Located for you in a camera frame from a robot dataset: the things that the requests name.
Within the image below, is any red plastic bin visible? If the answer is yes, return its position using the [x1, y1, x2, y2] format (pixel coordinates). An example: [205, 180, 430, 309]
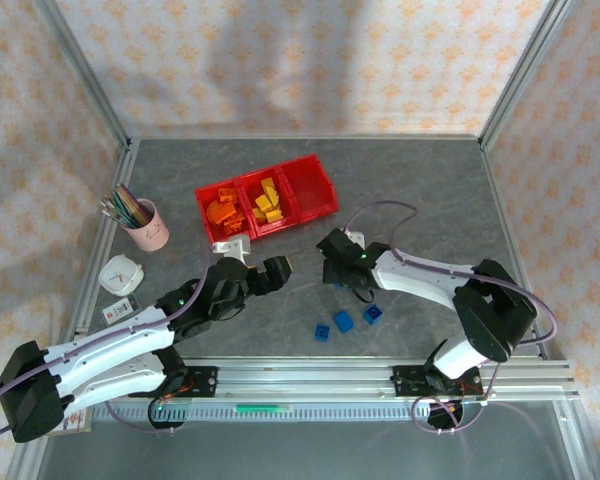
[194, 178, 257, 244]
[235, 167, 300, 238]
[278, 153, 340, 225]

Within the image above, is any pink cup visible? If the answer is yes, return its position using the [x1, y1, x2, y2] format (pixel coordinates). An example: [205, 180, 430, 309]
[122, 197, 171, 252]

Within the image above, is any small white label card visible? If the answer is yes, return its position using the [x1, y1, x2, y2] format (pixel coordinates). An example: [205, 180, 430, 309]
[102, 297, 142, 322]

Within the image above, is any green label strip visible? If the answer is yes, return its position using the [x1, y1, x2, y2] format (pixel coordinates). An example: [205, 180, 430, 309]
[234, 403, 295, 414]

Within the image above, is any red and white card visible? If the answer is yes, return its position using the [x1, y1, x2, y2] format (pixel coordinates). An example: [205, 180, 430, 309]
[54, 407, 93, 438]

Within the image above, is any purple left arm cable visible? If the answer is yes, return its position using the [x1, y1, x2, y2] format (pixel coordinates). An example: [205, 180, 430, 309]
[0, 243, 216, 435]

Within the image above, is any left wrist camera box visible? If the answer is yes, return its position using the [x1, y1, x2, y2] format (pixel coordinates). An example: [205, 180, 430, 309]
[211, 236, 254, 262]

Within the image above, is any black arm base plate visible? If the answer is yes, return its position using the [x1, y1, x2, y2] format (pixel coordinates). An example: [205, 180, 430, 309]
[149, 365, 219, 400]
[391, 364, 487, 401]

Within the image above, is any aluminium mounting rail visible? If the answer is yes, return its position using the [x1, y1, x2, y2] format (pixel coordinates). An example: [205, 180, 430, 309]
[32, 355, 579, 404]

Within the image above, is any grey slotted cable duct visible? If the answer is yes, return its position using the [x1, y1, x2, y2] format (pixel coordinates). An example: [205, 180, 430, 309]
[92, 402, 434, 422]

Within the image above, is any aluminium table end rail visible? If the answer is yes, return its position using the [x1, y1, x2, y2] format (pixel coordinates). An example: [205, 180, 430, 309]
[127, 132, 484, 143]

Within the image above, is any black round cable port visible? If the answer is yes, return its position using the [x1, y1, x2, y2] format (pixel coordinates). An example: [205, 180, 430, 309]
[147, 398, 187, 432]
[427, 399, 466, 432]

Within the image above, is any aluminium table side rail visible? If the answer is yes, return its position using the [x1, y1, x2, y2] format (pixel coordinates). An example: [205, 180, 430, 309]
[478, 139, 600, 480]
[4, 139, 142, 480]

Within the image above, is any aluminium frame post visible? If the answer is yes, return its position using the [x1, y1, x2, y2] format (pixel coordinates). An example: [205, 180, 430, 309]
[477, 0, 579, 151]
[33, 0, 134, 151]

